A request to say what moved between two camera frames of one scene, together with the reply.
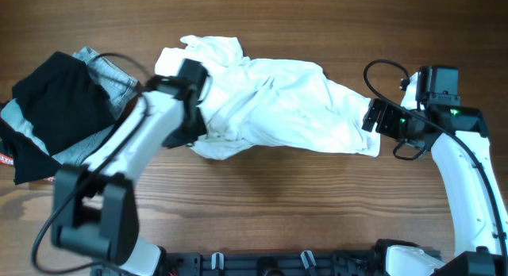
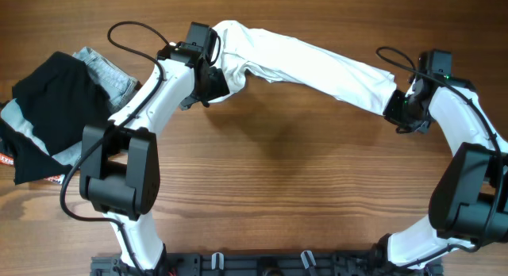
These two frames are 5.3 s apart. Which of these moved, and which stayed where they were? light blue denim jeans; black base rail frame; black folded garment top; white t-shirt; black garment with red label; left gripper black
Moved: white t-shirt; left gripper black
Stayed: black folded garment top; black garment with red label; black base rail frame; light blue denim jeans
